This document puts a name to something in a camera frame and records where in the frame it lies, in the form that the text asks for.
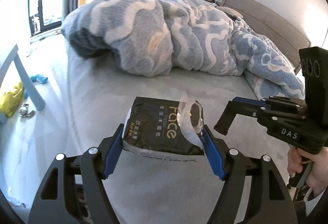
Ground grey padded headboard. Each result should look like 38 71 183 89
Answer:
221 0 311 73

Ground bed with grey cover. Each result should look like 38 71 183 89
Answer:
60 0 312 224

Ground black face tissue pack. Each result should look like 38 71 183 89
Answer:
122 96 205 162

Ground person's right hand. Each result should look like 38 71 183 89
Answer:
287 146 328 197

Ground yellow plastic bag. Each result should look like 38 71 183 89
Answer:
1 82 24 118

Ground blue cat toy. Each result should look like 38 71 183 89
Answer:
30 74 48 84

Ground blue wavy fleece blanket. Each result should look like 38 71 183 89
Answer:
61 0 305 99

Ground light blue low table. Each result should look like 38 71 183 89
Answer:
1 45 46 125

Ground metal keys on floor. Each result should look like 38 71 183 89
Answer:
18 104 36 119

